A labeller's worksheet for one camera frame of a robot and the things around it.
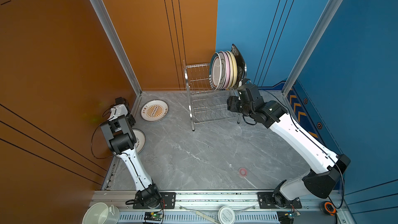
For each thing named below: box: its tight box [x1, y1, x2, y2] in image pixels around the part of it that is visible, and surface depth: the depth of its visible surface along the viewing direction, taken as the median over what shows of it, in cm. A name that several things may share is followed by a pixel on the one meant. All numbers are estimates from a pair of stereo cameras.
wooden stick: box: [195, 210, 220, 224], surface depth 71 cm
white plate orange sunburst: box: [139, 99, 169, 122], surface depth 111 cm
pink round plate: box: [221, 51, 231, 90], surface depth 75 cm
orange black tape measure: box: [319, 200, 337, 217], surface depth 71 cm
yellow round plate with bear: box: [226, 50, 238, 90], surface depth 76 cm
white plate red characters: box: [132, 128, 147, 155], surface depth 95 cm
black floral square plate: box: [231, 43, 246, 90], surface depth 77 cm
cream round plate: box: [224, 50, 234, 90], surface depth 75 cm
